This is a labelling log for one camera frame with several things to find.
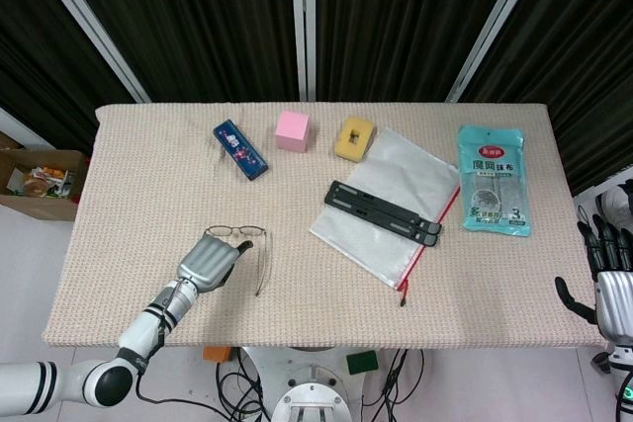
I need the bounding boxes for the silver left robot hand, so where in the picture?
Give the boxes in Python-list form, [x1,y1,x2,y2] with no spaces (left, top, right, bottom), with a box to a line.
[176,238,255,294]

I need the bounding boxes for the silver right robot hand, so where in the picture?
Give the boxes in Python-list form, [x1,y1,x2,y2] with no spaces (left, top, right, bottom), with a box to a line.
[554,210,633,343]

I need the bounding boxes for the thin metal frame eyeglasses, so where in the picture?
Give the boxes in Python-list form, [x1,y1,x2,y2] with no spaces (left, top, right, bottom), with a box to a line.
[203,224,274,297]

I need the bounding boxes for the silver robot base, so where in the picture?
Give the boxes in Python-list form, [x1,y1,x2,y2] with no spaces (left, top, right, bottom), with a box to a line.
[239,346,397,422]

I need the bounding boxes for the black folding laptop stand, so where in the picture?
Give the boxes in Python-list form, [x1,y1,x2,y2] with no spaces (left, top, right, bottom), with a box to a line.
[323,180,443,248]

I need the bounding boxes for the orange block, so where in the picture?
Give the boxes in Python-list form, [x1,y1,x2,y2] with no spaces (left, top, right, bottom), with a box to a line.
[202,345,233,364]

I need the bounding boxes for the beige woven tablecloth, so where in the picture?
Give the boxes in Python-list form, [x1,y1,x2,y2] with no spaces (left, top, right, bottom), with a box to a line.
[41,101,609,350]

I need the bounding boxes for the blue floral pencil case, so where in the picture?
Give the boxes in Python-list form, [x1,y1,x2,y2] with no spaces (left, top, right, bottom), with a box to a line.
[212,118,271,181]

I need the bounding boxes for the pink cube block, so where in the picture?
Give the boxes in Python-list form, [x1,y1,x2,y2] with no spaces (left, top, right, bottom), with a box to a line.
[274,111,312,152]

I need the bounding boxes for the teal cleaning cloth package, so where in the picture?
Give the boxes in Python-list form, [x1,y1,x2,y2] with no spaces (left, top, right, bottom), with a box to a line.
[456,125,534,239]

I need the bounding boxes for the green block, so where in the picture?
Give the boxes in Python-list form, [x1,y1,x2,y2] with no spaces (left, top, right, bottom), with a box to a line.
[345,350,380,376]

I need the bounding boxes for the cardboard box with trash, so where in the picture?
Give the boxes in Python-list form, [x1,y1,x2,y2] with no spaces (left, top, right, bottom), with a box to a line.
[0,129,90,222]

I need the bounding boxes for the yellow sponge with hole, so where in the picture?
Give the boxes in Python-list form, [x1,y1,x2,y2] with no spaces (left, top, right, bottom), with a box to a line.
[333,116,379,161]

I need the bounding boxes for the clear zipper pouch red zip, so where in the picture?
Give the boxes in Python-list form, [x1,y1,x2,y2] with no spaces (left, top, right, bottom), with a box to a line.
[309,127,462,306]

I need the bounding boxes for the black curtain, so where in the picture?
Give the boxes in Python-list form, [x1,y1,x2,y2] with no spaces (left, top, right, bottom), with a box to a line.
[0,0,633,196]

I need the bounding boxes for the black cables under table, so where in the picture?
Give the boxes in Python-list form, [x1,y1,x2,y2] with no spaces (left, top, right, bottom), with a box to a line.
[133,345,426,422]

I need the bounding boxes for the grey metal curtain post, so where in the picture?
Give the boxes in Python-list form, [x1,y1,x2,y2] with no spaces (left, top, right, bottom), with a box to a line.
[443,0,551,104]
[23,0,151,104]
[289,0,317,102]

